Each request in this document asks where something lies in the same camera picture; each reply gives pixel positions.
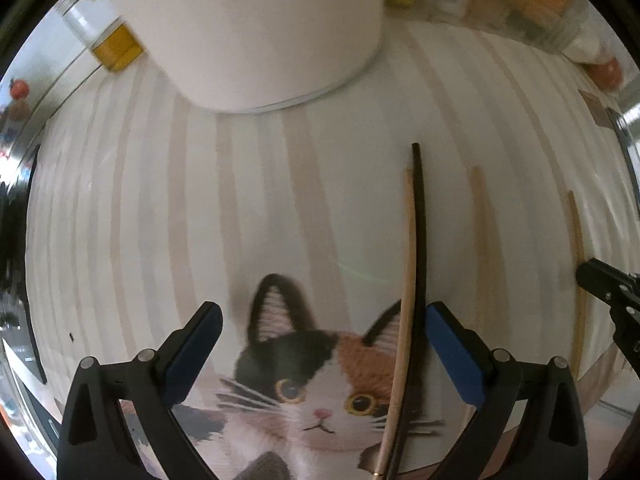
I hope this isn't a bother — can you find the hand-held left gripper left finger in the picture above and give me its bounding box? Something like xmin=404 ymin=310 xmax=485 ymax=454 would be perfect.
xmin=56 ymin=301 xmax=224 ymax=480

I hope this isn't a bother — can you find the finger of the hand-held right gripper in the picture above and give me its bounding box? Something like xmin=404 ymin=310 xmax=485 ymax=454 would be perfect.
xmin=575 ymin=258 xmax=640 ymax=358

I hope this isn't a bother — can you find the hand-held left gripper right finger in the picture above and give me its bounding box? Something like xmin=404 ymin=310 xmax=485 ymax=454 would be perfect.
xmin=425 ymin=301 xmax=590 ymax=480

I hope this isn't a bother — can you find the light wooden chopstick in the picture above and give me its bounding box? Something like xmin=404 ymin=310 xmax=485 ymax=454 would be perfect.
xmin=566 ymin=189 xmax=590 ymax=381
xmin=372 ymin=169 xmax=418 ymax=478
xmin=462 ymin=166 xmax=501 ymax=431

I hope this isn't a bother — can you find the black chopstick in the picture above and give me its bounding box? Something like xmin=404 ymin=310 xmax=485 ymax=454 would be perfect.
xmin=387 ymin=142 xmax=428 ymax=480

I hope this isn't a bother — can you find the pale cylindrical utensil holder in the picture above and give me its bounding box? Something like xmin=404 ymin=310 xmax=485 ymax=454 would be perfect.
xmin=95 ymin=0 xmax=388 ymax=113

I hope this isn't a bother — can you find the striped cat print tablecloth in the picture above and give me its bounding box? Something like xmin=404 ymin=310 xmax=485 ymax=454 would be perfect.
xmin=22 ymin=5 xmax=631 ymax=480

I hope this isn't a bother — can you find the small brown card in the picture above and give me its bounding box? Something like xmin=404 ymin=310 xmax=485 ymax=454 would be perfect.
xmin=577 ymin=90 xmax=613 ymax=128

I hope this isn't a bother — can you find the red tomato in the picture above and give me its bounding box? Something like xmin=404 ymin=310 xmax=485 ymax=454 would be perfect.
xmin=587 ymin=57 xmax=623 ymax=92

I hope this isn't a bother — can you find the clear plastic bag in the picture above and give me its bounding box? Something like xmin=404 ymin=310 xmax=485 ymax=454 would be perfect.
xmin=565 ymin=0 xmax=631 ymax=93

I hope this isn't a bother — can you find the clear plastic organizer box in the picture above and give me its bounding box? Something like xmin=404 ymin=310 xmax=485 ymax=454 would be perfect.
xmin=385 ymin=0 xmax=586 ymax=56

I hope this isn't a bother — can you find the clear cooking oil bottle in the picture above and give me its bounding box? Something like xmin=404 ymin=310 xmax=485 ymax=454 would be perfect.
xmin=55 ymin=0 xmax=146 ymax=73

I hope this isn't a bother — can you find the metal window frame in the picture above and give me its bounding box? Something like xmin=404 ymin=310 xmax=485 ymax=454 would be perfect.
xmin=605 ymin=60 xmax=640 ymax=201

